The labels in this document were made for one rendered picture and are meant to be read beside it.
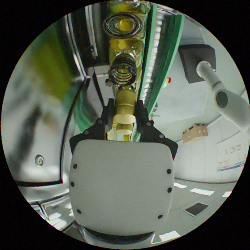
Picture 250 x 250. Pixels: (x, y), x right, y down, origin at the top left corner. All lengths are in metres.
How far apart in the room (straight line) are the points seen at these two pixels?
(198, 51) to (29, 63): 0.57
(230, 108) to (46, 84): 0.43
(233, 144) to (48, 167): 3.85
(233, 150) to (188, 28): 3.62
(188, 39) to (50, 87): 0.57
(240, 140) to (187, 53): 3.42
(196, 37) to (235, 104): 0.39
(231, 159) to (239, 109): 3.55
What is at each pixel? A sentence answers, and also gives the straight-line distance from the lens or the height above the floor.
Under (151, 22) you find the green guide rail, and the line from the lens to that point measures 0.26.
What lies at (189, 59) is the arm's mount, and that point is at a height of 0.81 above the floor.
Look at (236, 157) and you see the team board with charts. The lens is 3.76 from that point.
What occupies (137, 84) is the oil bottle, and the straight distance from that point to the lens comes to 0.17.
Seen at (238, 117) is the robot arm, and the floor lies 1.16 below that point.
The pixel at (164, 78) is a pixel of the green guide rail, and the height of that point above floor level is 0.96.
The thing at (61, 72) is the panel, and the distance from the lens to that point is 0.20.
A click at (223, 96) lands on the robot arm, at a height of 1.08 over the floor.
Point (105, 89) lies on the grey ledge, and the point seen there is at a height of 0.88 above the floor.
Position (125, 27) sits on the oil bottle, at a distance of 0.15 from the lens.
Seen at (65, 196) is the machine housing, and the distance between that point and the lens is 0.25.
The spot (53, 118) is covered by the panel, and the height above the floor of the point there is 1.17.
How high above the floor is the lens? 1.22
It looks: 23 degrees down
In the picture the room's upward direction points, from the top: 177 degrees counter-clockwise
